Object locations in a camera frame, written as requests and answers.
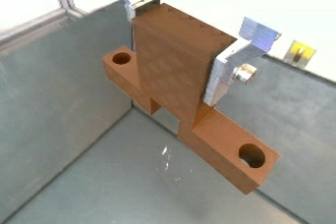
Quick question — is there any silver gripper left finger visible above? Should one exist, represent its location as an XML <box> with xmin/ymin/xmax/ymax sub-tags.
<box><xmin>123</xmin><ymin>0</ymin><xmax>161</xmax><ymax>21</ymax></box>

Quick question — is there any yellow black marker tag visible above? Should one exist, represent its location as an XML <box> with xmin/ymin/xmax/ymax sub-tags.
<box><xmin>283</xmin><ymin>40</ymin><xmax>315</xmax><ymax>69</ymax></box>

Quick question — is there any brown T-shaped block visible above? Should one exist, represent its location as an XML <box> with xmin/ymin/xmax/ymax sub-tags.
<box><xmin>102</xmin><ymin>4</ymin><xmax>278</xmax><ymax>194</ymax></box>

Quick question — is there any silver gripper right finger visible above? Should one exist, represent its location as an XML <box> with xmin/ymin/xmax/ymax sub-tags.
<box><xmin>203</xmin><ymin>18</ymin><xmax>279</xmax><ymax>106</ymax></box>

